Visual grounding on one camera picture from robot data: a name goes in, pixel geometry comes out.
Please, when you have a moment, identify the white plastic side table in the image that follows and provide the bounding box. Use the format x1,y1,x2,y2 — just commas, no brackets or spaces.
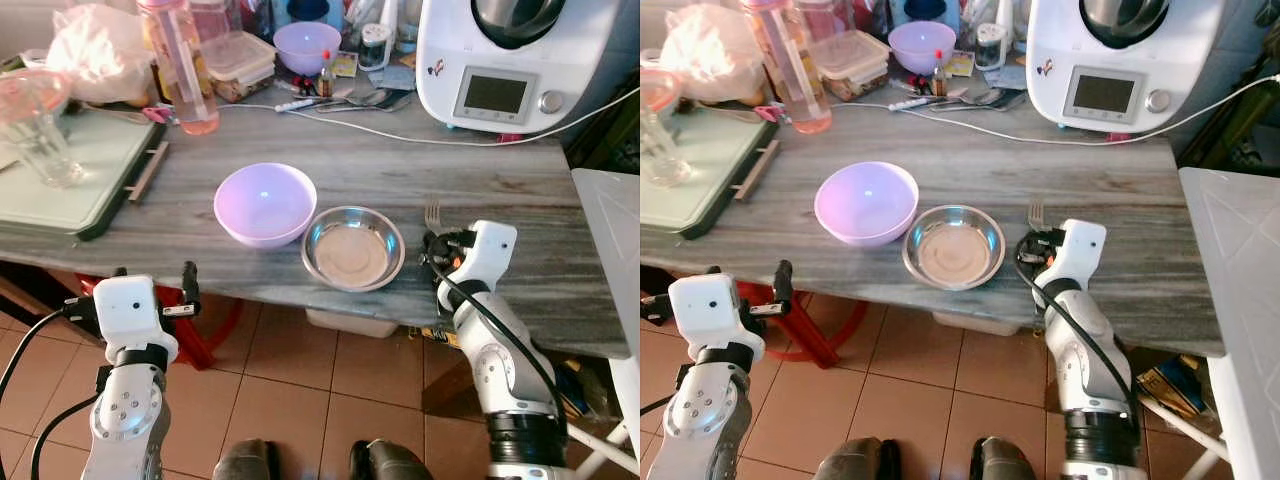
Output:
1178,167,1280,480
571,168,641,480

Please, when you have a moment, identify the clear plastic food container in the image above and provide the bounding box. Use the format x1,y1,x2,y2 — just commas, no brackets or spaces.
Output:
810,30,892,102
200,31,279,104

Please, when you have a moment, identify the red plastic stool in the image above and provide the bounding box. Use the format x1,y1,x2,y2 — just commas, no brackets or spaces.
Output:
735,281,870,370
78,275,245,372

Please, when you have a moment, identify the blue yellow packet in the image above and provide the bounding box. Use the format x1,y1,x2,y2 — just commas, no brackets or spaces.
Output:
553,362,593,419
1135,354,1212,417

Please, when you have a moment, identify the small purple plastic bowl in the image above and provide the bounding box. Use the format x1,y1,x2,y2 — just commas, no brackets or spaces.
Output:
888,21,958,76
272,22,344,77

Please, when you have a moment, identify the white plastic box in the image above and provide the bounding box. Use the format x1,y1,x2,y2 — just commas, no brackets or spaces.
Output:
305,308,400,340

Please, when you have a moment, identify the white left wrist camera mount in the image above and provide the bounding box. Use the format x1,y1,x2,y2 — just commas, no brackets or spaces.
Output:
93,275,180,364
668,272,754,363

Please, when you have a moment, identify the clear drinking glass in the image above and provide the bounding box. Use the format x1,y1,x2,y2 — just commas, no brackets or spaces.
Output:
0,68,87,190
640,68,695,189

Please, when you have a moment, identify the silver metal spoon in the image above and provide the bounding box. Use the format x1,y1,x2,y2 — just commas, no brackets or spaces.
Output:
930,89,1022,110

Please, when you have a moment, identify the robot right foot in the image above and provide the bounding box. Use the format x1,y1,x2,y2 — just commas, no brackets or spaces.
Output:
968,436,1047,480
348,438,434,480

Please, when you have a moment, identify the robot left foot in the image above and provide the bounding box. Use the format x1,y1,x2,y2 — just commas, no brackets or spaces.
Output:
213,438,284,480
815,438,902,480

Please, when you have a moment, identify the white power cable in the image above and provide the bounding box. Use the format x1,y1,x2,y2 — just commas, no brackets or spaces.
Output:
215,86,641,149
830,73,1280,147

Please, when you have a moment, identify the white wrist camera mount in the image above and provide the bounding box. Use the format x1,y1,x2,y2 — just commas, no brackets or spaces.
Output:
1045,219,1108,291
668,272,754,363
93,275,180,364
454,220,519,293

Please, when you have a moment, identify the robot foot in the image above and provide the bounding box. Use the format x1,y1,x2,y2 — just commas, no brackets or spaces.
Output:
815,438,902,480
348,438,434,480
213,438,284,480
968,436,1047,480

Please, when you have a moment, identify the white kitchen cooking machine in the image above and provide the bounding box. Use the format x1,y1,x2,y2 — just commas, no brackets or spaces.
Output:
1025,0,1227,135
415,0,641,136

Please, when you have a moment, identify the white plastic bag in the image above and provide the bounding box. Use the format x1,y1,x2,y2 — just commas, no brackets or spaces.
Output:
660,3,767,107
45,3,157,107

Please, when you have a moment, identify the shallow stainless steel bowl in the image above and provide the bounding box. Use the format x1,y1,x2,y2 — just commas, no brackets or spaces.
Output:
902,204,1007,292
300,205,407,293

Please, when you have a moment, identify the pink clear water bottle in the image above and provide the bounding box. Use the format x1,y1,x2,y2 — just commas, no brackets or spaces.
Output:
137,0,222,137
742,0,834,136

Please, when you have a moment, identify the large purple plastic bowl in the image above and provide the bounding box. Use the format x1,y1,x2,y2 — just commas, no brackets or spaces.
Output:
213,162,319,250
813,161,920,249

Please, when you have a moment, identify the pale green tray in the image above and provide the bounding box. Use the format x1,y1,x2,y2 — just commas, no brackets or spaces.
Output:
0,104,170,242
640,104,780,240

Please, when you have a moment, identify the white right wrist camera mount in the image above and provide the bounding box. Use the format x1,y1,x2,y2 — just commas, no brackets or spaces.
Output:
454,220,519,293
1045,219,1108,291

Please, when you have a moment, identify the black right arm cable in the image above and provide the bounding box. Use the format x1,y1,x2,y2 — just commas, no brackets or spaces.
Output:
421,250,564,421
1016,240,1141,421

